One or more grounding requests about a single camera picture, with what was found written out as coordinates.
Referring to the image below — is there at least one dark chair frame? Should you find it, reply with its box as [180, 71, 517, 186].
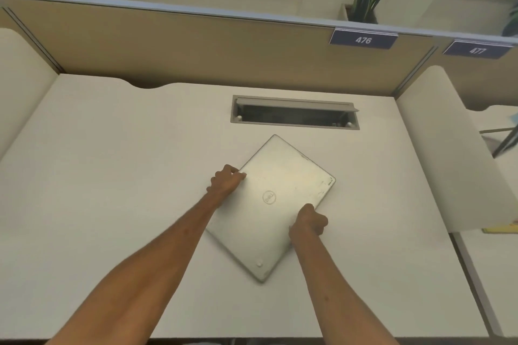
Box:
[479, 122, 518, 158]

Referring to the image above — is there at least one yellow paper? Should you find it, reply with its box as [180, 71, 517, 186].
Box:
[482, 221, 518, 234]

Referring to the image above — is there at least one beige desk partition panel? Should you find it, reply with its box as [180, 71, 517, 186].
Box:
[0, 0, 518, 111]

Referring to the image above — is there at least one person's right hand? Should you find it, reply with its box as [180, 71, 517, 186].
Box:
[288, 203, 329, 243]

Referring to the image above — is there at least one person's right forearm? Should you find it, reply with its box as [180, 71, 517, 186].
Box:
[289, 232, 401, 345]

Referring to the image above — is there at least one blue desk number sign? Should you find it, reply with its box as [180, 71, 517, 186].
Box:
[329, 28, 399, 50]
[442, 38, 514, 60]

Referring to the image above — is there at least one person's left forearm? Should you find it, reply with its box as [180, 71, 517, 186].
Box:
[45, 189, 232, 345]

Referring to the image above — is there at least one person's left hand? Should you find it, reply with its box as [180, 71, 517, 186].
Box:
[206, 164, 247, 197]

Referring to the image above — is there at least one grey desk cable tray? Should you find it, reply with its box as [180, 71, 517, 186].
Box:
[230, 94, 360, 130]

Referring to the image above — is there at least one white rectangular planter box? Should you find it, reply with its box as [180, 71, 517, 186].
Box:
[338, 3, 379, 25]

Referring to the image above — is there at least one silver laptop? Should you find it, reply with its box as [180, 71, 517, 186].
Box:
[205, 134, 337, 283]

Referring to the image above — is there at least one white curved side divider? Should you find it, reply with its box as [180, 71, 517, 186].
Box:
[395, 65, 518, 233]
[0, 27, 61, 161]

